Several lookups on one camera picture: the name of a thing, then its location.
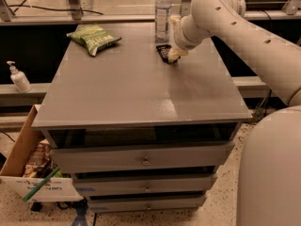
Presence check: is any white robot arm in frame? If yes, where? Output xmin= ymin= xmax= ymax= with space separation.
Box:
xmin=168 ymin=0 xmax=301 ymax=226

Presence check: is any black cable on floor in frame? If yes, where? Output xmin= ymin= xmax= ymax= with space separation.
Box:
xmin=8 ymin=5 xmax=104 ymax=17

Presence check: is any grey metal rail frame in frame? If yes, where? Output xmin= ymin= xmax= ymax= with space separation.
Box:
xmin=0 ymin=9 xmax=301 ymax=25

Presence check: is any white pump soap bottle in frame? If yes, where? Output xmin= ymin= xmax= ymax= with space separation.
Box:
xmin=7 ymin=60 xmax=31 ymax=92

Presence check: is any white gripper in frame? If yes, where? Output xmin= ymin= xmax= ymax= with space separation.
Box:
xmin=167 ymin=15 xmax=206 ymax=62

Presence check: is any cardboard box with snacks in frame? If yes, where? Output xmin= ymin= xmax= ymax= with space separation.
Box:
xmin=0 ymin=105 xmax=83 ymax=202

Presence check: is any green stick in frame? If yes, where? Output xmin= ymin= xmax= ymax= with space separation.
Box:
xmin=23 ymin=167 xmax=60 ymax=202

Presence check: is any grey drawer cabinet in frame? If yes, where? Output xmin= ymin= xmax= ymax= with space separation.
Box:
xmin=33 ymin=23 xmax=250 ymax=213

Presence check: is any blue clamp under cabinet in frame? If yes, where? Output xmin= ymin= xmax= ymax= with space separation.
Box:
xmin=71 ymin=200 xmax=88 ymax=226

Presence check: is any clear plastic water bottle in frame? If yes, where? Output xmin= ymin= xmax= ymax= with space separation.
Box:
xmin=155 ymin=0 xmax=171 ymax=42

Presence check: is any green chip bag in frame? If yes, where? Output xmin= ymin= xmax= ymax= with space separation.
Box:
xmin=67 ymin=24 xmax=121 ymax=57

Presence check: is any black rxbar chocolate wrapper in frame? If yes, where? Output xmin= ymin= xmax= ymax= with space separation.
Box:
xmin=156 ymin=44 xmax=180 ymax=63

